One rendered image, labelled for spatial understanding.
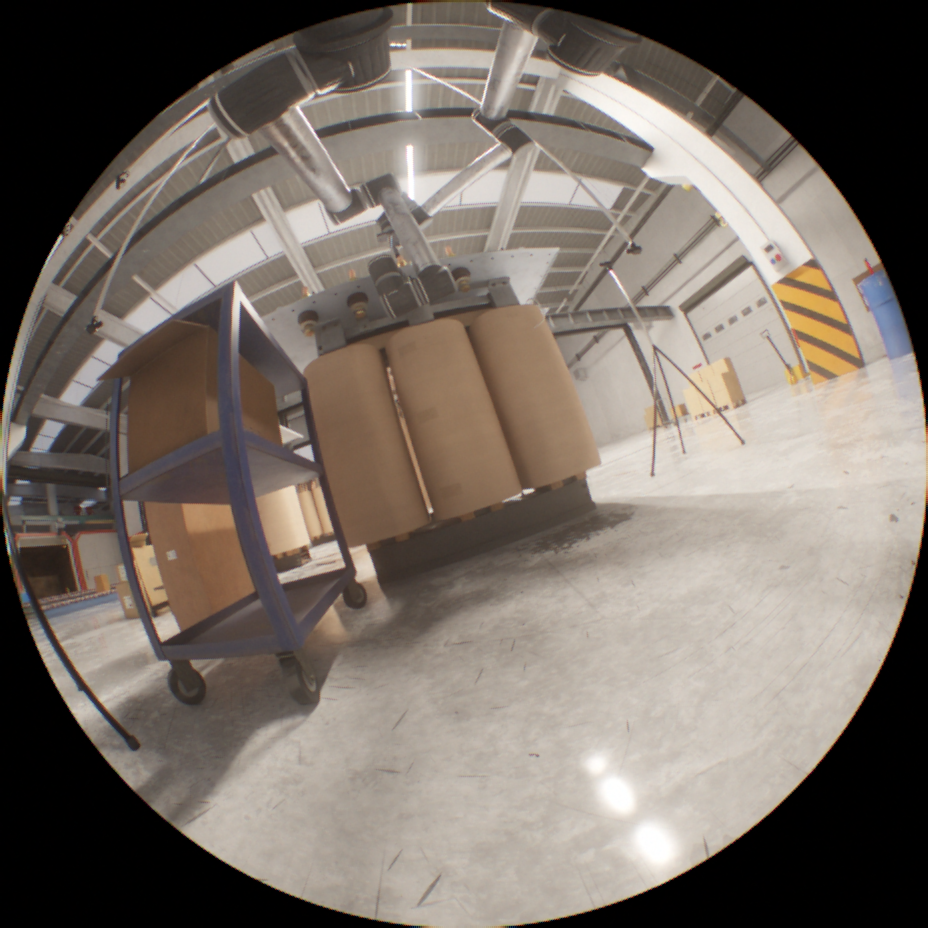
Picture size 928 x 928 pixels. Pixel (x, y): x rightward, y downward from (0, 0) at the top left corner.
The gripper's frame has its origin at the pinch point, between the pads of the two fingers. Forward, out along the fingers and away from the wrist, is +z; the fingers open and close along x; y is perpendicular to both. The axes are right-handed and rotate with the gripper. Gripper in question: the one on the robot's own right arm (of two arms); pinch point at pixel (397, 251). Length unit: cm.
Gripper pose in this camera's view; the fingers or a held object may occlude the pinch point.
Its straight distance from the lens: 180.0
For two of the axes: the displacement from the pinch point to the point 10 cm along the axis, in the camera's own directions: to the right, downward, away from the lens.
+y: 9.4, -2.9, 1.8
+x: -1.5, 1.2, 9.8
